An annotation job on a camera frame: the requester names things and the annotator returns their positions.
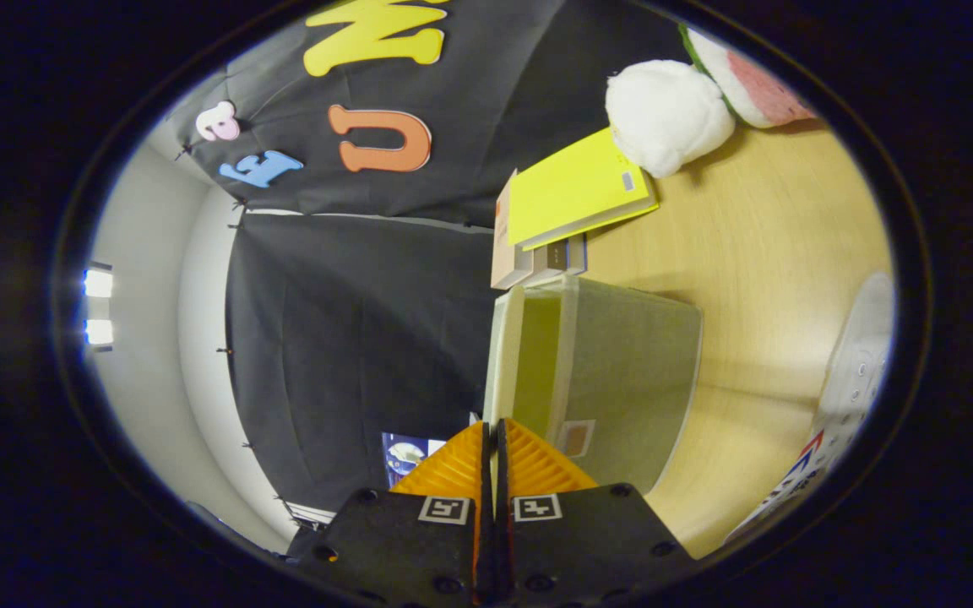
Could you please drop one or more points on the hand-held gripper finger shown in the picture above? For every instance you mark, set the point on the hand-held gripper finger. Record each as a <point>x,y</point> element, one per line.
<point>484,507</point>
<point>502,507</point>

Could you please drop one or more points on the beige fabric storage box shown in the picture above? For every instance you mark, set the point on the beige fabric storage box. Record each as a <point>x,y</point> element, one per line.
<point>630,371</point>

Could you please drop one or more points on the white striped canvas shoe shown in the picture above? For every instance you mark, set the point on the white striped canvas shoe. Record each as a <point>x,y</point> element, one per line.
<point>850,397</point>

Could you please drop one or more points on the blue lit screen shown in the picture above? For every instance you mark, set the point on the blue lit screen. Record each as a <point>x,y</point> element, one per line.
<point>406,456</point>

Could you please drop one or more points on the beige book with orange label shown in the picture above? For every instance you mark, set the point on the beige book with orange label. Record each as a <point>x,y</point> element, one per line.
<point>503,253</point>

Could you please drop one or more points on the stack of pale books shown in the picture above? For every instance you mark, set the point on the stack of pale books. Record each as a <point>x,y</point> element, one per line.
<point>558,257</point>

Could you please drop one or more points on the yellow book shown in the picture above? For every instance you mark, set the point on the yellow book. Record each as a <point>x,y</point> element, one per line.
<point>575,190</point>

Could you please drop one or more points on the white plush toy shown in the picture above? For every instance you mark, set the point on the white plush toy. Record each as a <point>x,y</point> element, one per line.
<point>668,114</point>

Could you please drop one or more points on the long ceiling light panel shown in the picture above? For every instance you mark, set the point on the long ceiling light panel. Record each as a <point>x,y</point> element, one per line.
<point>98,308</point>

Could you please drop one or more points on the watermelon slice plush toy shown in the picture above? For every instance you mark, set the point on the watermelon slice plush toy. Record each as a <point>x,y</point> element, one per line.
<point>757,84</point>

